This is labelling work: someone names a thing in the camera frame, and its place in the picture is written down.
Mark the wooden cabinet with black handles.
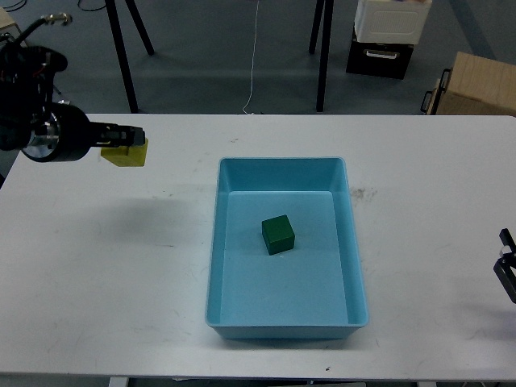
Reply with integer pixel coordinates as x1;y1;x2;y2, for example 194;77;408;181
420;52;515;117

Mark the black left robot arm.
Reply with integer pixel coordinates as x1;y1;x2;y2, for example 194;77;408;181
1;13;148;167

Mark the yellow wooden block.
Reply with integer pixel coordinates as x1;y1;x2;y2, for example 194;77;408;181
100;139;148;167

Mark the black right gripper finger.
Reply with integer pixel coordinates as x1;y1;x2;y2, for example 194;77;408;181
493;228;515;303

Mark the white hanging cable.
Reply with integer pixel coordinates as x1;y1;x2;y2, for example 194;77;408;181
241;0;260;115

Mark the light blue plastic bin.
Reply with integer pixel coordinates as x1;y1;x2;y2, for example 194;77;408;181
206;157;369;339

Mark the black table leg inner right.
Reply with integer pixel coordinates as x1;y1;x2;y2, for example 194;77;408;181
308;0;324;55

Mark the white storage crate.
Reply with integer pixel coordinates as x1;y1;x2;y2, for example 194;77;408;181
354;1;432;45

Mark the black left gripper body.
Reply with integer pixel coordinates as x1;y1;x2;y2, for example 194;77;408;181
19;103;122;164

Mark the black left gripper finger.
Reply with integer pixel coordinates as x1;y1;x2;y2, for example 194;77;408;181
98;125;146;148

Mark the black table leg inner left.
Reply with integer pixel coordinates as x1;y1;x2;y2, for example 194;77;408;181
125;0;155;56

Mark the black table leg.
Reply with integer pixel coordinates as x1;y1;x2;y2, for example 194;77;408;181
105;0;139;114
308;0;324;55
125;0;155;56
316;1;335;112

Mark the green wooden block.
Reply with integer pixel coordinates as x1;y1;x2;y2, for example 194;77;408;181
261;214;295;256

